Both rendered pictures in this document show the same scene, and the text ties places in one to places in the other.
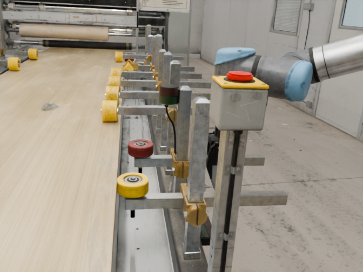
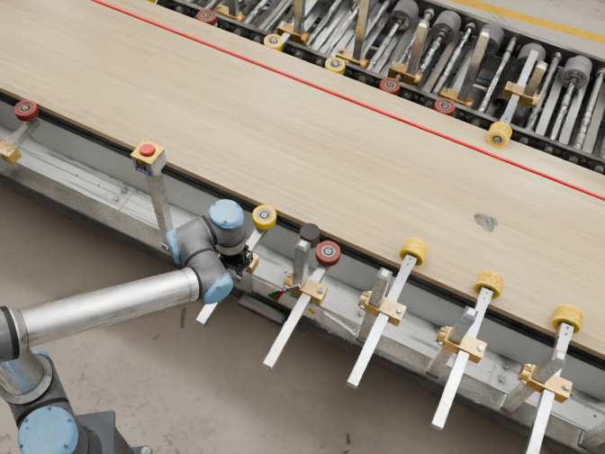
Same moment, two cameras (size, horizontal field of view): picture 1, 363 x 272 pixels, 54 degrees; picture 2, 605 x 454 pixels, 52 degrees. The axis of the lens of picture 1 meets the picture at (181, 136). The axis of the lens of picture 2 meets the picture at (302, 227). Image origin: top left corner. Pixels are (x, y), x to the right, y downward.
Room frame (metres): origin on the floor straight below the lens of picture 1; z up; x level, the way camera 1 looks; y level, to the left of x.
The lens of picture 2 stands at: (1.53, -0.81, 2.61)
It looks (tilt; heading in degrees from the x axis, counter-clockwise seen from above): 57 degrees down; 121
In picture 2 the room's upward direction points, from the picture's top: 5 degrees clockwise
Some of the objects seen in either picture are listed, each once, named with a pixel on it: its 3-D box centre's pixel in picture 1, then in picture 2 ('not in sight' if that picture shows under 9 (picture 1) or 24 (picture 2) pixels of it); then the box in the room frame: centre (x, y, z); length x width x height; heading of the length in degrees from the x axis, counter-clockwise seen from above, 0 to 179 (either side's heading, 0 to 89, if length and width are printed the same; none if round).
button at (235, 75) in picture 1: (239, 78); (147, 149); (0.54, -0.08, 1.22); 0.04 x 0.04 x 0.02
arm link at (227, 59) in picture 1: (234, 73); (226, 222); (0.86, -0.12, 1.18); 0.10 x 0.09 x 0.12; 67
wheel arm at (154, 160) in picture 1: (200, 161); (300, 308); (1.10, -0.07, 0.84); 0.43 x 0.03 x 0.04; 99
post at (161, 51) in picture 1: (161, 97); (528, 385); (1.79, 0.11, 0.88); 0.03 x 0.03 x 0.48; 9
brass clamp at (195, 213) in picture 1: (192, 203); (237, 257); (0.82, -0.04, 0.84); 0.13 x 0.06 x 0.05; 9
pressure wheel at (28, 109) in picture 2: not in sight; (29, 117); (-0.17, -0.04, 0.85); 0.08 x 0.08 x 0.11
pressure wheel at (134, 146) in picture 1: (140, 158); (327, 258); (1.07, 0.13, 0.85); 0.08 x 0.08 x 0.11
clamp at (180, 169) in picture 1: (179, 162); (305, 287); (1.07, 0.00, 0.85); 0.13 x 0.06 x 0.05; 9
